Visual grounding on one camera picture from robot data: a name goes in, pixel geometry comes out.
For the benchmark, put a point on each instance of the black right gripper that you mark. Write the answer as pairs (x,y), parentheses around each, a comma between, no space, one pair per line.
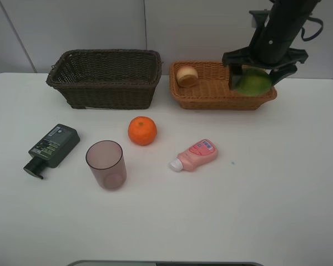
(269,47)

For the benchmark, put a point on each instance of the green lime fruit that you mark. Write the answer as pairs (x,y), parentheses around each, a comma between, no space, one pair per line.
(253,82)

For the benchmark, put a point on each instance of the pink lotion bottle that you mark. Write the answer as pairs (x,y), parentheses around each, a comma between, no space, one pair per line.
(200,153)

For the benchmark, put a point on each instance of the orange tangerine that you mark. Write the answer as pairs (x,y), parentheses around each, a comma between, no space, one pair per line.
(142,130)

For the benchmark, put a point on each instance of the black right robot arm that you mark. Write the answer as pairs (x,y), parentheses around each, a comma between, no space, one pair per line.
(312,27)

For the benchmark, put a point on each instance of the light brown wicker basket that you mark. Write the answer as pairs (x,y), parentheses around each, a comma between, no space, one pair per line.
(212,89)

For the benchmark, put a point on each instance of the dark brown wicker basket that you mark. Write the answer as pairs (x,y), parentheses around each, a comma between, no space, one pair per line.
(118,79)

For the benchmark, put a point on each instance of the translucent pink plastic cup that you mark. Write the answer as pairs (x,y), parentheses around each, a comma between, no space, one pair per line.
(105,160)

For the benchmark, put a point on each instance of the dark green pump bottle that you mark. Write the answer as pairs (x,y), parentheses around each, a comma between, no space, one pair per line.
(51,150)

